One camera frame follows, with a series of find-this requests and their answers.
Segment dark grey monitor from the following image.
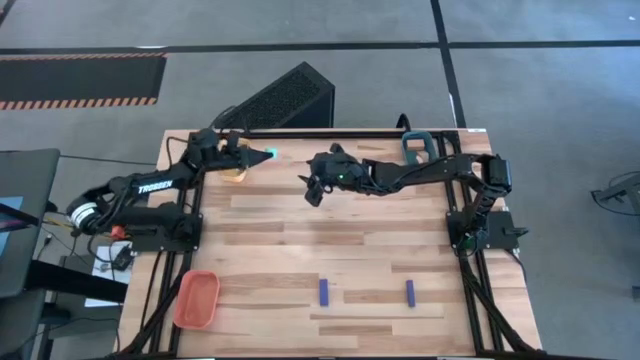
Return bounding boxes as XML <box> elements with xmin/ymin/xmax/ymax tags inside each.
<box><xmin>0</xmin><ymin>147</ymin><xmax>62</xmax><ymax>299</ymax></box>

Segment black perforated computer tower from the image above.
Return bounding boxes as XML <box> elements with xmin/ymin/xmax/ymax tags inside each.
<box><xmin>213</xmin><ymin>60</ymin><xmax>337</xmax><ymax>131</ymax></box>

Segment small black device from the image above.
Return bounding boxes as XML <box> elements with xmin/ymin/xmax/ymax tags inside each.
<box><xmin>110</xmin><ymin>246</ymin><xmax>133</xmax><ymax>272</ymax></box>

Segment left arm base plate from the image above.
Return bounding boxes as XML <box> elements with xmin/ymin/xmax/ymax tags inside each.
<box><xmin>130</xmin><ymin>213</ymin><xmax>204</xmax><ymax>253</ymax></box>

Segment teal plastic basket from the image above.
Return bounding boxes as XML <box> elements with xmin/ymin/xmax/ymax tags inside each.
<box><xmin>401</xmin><ymin>130</ymin><xmax>440</xmax><ymax>167</ymax></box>

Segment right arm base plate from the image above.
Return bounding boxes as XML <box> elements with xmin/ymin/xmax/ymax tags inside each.
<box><xmin>445</xmin><ymin>209</ymin><xmax>530</xmax><ymax>252</ymax></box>

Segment black hazard-striped floor mat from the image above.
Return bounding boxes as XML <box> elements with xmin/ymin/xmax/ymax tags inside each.
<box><xmin>0</xmin><ymin>51</ymin><xmax>168</xmax><ymax>112</ymax></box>

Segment white paper sheets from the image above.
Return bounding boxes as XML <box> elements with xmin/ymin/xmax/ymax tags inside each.
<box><xmin>83</xmin><ymin>240</ymin><xmax>134</xmax><ymax>308</ymax></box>

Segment orange plastic basket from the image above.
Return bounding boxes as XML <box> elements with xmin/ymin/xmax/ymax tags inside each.
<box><xmin>172</xmin><ymin>270</ymin><xmax>221</xmax><ymax>331</ymax></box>

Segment black aluminium table frame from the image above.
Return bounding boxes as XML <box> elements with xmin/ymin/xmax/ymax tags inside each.
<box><xmin>117</xmin><ymin>129</ymin><xmax>544</xmax><ymax>359</ymax></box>

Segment yellow plastic basket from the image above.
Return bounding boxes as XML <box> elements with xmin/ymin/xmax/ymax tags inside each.
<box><xmin>218</xmin><ymin>137</ymin><xmax>252</xmax><ymax>184</ymax></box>

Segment black desk base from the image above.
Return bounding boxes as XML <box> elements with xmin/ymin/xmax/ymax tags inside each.
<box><xmin>0</xmin><ymin>259</ymin><xmax>129</xmax><ymax>360</ymax></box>

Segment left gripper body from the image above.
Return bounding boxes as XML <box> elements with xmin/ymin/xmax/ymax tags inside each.
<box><xmin>185</xmin><ymin>128</ymin><xmax>251</xmax><ymax>171</ymax></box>

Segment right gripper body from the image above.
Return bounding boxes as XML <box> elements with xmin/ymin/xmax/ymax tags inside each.
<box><xmin>304</xmin><ymin>143</ymin><xmax>374</xmax><ymax>195</ymax></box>

